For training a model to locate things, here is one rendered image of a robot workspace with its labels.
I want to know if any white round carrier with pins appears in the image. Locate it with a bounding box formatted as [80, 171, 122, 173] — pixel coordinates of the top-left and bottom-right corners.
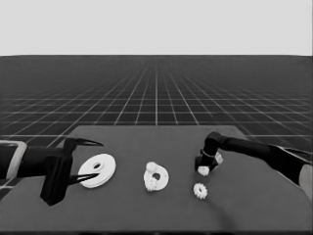
[143, 161, 170, 193]

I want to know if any large thick white disc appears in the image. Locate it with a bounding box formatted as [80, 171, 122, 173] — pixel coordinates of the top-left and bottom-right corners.
[77, 153, 117, 189]

